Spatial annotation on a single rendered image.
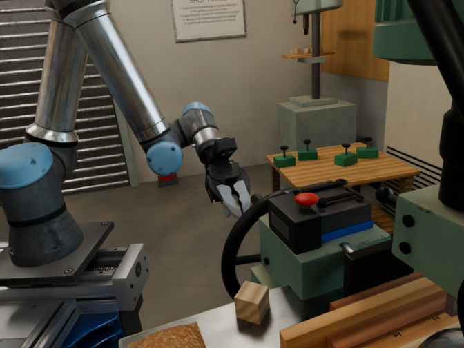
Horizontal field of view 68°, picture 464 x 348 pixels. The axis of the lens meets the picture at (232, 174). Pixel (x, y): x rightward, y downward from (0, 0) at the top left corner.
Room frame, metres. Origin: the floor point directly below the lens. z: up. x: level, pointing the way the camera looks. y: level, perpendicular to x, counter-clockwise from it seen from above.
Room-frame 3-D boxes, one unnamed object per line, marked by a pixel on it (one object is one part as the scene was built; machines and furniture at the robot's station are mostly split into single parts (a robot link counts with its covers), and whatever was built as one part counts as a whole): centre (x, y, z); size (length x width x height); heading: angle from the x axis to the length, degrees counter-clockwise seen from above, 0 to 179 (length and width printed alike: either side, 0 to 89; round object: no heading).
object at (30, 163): (0.69, 0.44, 0.98); 0.13 x 0.12 x 0.14; 8
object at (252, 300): (0.34, -0.01, 0.92); 0.03 x 0.03 x 0.03; 61
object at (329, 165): (1.82, -0.59, 0.32); 0.66 x 0.57 x 0.64; 99
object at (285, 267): (0.44, -0.12, 0.91); 0.15 x 0.14 x 0.09; 108
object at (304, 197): (0.41, -0.09, 1.02); 0.03 x 0.03 x 0.01
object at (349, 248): (0.35, -0.15, 0.95); 0.09 x 0.07 x 0.09; 108
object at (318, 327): (0.28, -0.14, 0.93); 0.22 x 0.01 x 0.06; 108
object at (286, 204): (0.44, -0.12, 0.99); 0.13 x 0.11 x 0.06; 108
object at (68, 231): (0.69, 0.43, 0.87); 0.15 x 0.15 x 0.10
